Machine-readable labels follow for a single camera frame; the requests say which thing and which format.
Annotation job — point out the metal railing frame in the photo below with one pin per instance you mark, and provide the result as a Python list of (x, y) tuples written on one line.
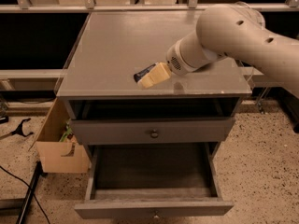
[(46, 7)]

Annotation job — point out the cardboard box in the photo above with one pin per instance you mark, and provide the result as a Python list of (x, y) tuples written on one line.
[(59, 157)]

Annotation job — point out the black metal floor bar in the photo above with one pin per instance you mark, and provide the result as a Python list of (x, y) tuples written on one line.
[(20, 206)]

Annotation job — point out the green item in box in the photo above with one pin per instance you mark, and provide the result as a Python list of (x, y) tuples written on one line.
[(67, 131)]

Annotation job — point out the grey top drawer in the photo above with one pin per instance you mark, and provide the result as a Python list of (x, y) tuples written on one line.
[(130, 132)]

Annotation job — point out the black tool on floor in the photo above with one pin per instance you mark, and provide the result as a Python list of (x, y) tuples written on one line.
[(18, 131)]

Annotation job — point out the grey open middle drawer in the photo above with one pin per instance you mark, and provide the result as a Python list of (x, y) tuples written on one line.
[(172, 180)]

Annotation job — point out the blue rxbar blueberry wrapper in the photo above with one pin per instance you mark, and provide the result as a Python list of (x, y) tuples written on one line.
[(142, 73)]

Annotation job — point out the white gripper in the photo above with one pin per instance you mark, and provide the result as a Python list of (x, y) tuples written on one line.
[(175, 61)]

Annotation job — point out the grey wooden drawer cabinet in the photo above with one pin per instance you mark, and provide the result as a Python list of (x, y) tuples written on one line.
[(99, 83)]

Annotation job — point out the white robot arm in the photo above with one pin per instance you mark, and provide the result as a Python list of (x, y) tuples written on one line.
[(230, 30)]

